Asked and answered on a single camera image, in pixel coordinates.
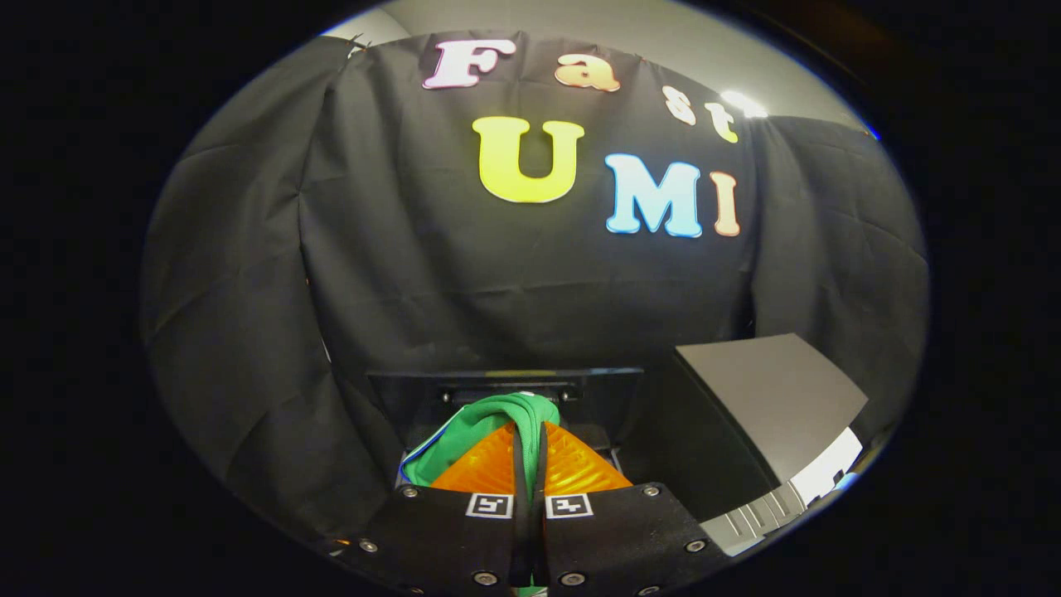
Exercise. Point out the beige cabinet with dark top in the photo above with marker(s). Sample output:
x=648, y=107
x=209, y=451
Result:
x=771, y=398

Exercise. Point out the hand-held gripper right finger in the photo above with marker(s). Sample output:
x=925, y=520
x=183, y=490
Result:
x=622, y=539

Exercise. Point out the black backdrop cloth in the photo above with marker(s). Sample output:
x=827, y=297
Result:
x=414, y=274

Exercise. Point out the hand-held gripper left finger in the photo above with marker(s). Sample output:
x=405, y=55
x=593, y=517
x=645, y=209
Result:
x=448, y=539

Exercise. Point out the green polo shirt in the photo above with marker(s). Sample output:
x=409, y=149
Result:
x=464, y=439

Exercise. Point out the ceiling light panel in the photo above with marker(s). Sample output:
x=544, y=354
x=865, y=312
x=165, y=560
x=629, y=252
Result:
x=743, y=104

